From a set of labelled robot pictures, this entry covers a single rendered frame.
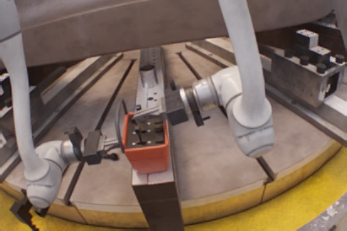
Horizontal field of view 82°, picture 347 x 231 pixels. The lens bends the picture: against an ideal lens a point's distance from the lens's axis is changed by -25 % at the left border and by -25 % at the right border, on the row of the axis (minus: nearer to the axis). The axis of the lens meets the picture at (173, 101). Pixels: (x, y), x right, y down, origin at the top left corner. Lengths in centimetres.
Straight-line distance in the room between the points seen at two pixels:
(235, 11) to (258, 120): 26
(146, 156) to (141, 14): 75
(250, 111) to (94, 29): 96
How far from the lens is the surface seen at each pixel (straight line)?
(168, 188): 83
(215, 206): 136
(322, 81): 150
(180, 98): 74
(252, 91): 55
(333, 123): 165
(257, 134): 62
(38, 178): 81
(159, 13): 128
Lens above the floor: 129
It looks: 32 degrees down
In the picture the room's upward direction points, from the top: 8 degrees counter-clockwise
